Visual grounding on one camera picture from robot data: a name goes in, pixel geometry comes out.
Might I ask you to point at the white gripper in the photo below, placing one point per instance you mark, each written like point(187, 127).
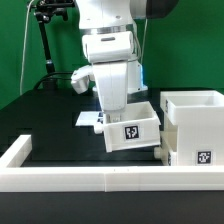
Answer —
point(111, 83)

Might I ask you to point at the white drawer box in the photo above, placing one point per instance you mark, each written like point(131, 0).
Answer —
point(167, 150)
point(138, 127)

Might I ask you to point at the white drawer cabinet frame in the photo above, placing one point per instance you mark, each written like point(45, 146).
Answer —
point(198, 119)

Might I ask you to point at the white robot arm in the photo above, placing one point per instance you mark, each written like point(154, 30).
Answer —
point(110, 44)

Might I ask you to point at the white fiducial marker plate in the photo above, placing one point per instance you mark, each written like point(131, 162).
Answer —
point(89, 118)

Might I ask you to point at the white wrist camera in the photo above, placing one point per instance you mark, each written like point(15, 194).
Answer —
point(81, 78)

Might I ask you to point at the white workspace border frame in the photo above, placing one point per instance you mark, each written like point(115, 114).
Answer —
point(16, 178)

